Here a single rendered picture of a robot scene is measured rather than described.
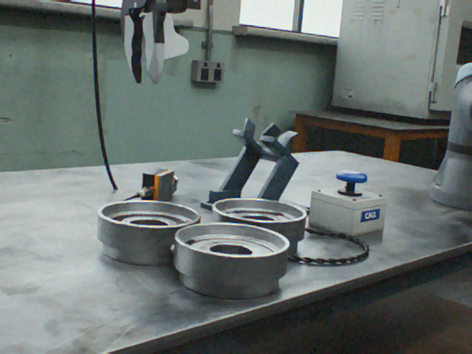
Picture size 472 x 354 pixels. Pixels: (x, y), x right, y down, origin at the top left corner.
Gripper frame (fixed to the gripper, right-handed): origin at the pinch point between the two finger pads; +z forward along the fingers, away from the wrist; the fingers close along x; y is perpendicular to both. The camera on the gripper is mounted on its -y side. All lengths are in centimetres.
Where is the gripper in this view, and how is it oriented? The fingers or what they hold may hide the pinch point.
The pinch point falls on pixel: (142, 73)
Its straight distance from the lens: 84.7
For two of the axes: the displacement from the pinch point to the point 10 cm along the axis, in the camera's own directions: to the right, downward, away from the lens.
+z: -0.1, 9.9, 1.6
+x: -6.1, -1.3, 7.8
